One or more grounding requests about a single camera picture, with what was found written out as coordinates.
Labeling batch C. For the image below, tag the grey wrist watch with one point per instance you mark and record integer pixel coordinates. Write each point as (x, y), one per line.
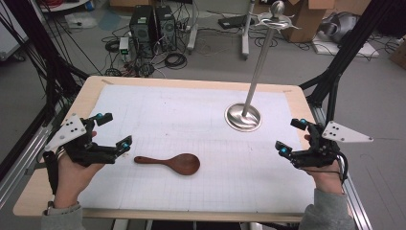
(52, 208)

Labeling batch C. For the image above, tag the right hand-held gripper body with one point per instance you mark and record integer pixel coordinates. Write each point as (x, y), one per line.
(320, 153)

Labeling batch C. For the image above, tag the person's left hand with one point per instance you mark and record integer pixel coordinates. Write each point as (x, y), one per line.
(72, 179)

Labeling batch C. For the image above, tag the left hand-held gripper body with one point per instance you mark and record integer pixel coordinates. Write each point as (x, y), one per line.
(78, 151)

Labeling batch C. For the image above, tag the small cardboard box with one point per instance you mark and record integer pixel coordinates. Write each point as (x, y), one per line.
(399, 54)

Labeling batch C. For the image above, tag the aluminium rail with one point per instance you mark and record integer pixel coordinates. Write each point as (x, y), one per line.
(19, 166)
(359, 204)

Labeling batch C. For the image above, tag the grey bag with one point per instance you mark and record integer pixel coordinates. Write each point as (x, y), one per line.
(343, 25)

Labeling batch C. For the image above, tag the black metal frame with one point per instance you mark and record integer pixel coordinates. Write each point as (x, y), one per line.
(344, 54)
(48, 64)

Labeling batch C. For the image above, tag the person's right hand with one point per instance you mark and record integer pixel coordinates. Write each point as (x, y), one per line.
(328, 180)

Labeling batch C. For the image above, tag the white flat board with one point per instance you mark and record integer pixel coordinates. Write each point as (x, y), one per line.
(360, 51)

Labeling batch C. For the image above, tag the metal utensil stand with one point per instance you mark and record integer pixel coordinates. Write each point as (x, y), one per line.
(244, 119)

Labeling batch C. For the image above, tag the open cardboard box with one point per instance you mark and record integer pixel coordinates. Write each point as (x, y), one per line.
(306, 22)

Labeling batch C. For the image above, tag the white grid paper mat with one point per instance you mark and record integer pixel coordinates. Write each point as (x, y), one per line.
(191, 111)

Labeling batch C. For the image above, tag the black tape piece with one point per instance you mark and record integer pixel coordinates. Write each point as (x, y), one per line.
(33, 167)

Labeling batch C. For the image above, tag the flat black device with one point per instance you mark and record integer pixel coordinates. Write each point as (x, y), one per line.
(233, 21)

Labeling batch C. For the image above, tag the black computer tower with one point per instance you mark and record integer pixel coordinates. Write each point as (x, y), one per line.
(142, 32)
(166, 28)

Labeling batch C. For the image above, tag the small white electronic box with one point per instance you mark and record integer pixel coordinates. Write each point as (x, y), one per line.
(124, 48)

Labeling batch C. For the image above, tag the dark wooden spoon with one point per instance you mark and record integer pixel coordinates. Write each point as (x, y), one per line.
(185, 164)

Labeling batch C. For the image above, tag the white stand leg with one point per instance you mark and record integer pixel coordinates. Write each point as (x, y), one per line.
(245, 44)
(192, 32)

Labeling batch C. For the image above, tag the white round table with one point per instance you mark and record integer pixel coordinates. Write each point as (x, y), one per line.
(70, 5)

